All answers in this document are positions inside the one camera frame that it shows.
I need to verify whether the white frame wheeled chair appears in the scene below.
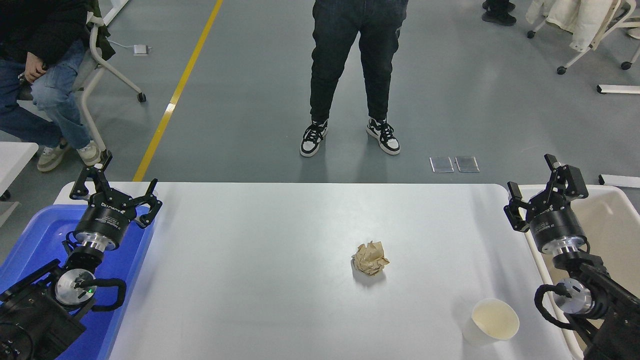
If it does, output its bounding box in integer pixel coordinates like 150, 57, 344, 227
74, 12, 148, 153

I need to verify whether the cream coat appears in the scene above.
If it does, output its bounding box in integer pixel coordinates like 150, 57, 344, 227
526, 0, 623, 52

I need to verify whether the white furniture frame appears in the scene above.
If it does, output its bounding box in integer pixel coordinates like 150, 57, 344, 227
101, 0, 131, 27

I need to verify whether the white power adapter with cable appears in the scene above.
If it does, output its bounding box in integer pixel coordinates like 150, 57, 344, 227
107, 39, 152, 56

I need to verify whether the white wheeled chair with coat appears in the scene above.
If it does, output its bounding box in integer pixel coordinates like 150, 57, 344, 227
526, 0, 640, 76

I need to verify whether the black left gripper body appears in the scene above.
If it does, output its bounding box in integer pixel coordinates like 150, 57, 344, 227
76, 192, 138, 241

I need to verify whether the standing person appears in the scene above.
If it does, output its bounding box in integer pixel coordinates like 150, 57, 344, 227
300, 0, 409, 158

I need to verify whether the seated person's hand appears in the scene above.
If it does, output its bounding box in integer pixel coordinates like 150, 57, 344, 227
24, 51, 47, 84

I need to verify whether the dark green jacket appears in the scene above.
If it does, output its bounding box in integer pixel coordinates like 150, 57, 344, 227
87, 0, 117, 62

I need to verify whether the white paper cup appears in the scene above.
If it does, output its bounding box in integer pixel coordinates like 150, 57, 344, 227
462, 298, 521, 347

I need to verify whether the white floor bar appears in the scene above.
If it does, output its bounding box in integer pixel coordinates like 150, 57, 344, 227
596, 84, 640, 95
599, 174, 640, 189

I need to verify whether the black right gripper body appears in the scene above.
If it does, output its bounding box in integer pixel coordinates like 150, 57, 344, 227
527, 206, 586, 248

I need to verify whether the blue plastic tray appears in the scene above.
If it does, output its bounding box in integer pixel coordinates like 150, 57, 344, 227
0, 204, 156, 360

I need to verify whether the tan paper ball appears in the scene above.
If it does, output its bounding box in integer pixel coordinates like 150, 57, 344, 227
351, 241, 391, 277

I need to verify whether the large pale plastic bin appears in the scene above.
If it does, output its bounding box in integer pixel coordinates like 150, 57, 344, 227
507, 184, 640, 360

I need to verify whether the seated person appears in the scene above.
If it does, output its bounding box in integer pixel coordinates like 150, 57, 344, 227
0, 0, 102, 173

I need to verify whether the person in black shoes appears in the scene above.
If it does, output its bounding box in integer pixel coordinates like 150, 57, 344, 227
481, 0, 517, 27

